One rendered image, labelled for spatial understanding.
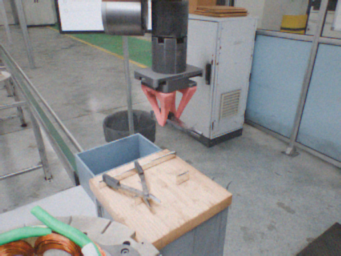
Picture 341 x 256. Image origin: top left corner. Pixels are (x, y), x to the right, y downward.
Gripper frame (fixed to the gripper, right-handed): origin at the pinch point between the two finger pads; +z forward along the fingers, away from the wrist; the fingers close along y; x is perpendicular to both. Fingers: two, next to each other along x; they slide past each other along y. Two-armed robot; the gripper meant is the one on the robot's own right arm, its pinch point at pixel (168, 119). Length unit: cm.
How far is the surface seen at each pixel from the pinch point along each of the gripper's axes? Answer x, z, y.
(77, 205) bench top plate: -35, 41, 9
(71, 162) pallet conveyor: -63, 43, 1
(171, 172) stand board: 0.5, 11.9, -0.6
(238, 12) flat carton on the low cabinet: -127, -3, -174
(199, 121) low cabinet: -137, 96, -147
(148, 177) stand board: -1.1, 12.0, 3.8
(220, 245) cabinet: 12.3, 23.9, -3.9
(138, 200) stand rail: 4.3, 10.9, 9.6
